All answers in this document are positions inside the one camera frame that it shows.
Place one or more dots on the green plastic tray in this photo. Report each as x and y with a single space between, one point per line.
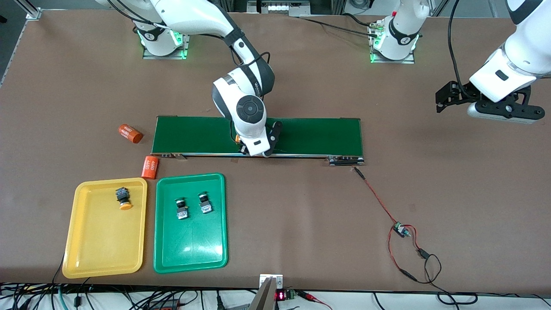
189 245

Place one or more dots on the red digit display module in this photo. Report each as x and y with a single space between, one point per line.
282 296

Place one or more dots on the orange printed cylinder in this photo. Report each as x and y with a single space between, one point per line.
150 167
130 133

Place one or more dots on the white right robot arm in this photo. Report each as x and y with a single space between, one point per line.
241 107

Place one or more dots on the silver mounting bracket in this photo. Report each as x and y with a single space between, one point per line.
277 277

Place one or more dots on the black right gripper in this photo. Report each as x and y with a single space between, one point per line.
246 149

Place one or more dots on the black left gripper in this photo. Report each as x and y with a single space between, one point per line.
457 92

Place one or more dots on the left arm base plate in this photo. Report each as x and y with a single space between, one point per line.
387 61

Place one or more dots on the red alligator clip lead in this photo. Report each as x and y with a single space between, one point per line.
308 295

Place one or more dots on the green conveyor belt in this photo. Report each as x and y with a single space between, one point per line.
193 135

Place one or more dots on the aluminium frame extrusion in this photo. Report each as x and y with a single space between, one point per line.
31 9

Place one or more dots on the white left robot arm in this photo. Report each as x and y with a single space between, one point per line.
404 26

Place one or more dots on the grey metal bar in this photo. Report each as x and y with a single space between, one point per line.
263 297

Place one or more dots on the yellow plastic tray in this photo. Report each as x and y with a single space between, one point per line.
105 241

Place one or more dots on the green push button switch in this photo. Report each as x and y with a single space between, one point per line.
205 203
182 209

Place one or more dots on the metal device with light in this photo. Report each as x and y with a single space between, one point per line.
277 7

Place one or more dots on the small controller circuit board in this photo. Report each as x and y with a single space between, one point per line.
401 230

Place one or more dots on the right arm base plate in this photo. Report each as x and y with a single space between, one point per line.
186 48

